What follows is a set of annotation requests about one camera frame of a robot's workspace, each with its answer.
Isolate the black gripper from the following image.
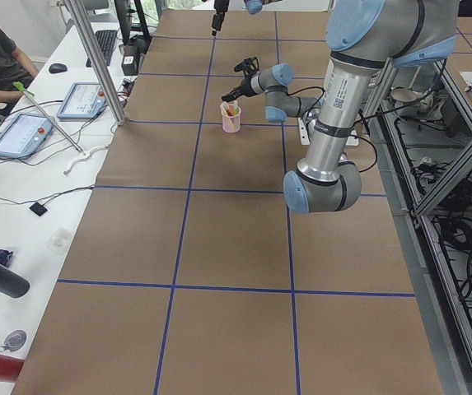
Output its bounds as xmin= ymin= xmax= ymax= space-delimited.
xmin=212 ymin=0 xmax=228 ymax=36
xmin=222 ymin=79 xmax=256 ymax=101

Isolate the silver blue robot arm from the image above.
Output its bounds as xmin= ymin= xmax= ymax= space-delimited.
xmin=211 ymin=0 xmax=276 ymax=36
xmin=223 ymin=0 xmax=459 ymax=213

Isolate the pink mesh pen holder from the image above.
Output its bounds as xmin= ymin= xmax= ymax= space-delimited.
xmin=220 ymin=100 xmax=241 ymax=133

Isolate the black brown box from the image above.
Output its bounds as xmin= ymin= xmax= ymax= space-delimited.
xmin=121 ymin=45 xmax=140 ymax=76

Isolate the black keyboard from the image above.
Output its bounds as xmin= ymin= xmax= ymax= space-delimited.
xmin=95 ymin=30 xmax=118 ymax=66

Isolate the far blue teach pendant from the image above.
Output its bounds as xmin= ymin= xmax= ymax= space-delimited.
xmin=57 ymin=82 xmax=107 ymax=121

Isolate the blue teach pendant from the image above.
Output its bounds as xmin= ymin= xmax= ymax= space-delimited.
xmin=0 ymin=113 xmax=53 ymax=159
xmin=57 ymin=82 xmax=107 ymax=121

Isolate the black computer mouse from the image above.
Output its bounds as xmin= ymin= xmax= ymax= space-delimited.
xmin=48 ymin=63 xmax=68 ymax=74

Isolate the long reach grabber tool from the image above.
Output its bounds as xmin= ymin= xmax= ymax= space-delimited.
xmin=12 ymin=81 xmax=109 ymax=175

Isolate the near blue teach pendant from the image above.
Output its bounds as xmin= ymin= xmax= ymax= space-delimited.
xmin=0 ymin=113 xmax=53 ymax=159

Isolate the small black square device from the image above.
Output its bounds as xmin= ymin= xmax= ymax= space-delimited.
xmin=29 ymin=202 xmax=48 ymax=216

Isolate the clear plastic bag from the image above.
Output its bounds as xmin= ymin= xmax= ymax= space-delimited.
xmin=47 ymin=228 xmax=72 ymax=255

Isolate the round grey tag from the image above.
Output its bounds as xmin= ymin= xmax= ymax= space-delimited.
xmin=0 ymin=329 xmax=27 ymax=352

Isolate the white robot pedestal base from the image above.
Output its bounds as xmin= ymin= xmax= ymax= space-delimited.
xmin=297 ymin=107 xmax=359 ymax=146

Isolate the aluminium frame post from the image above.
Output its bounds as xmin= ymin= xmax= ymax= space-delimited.
xmin=64 ymin=0 xmax=126 ymax=126

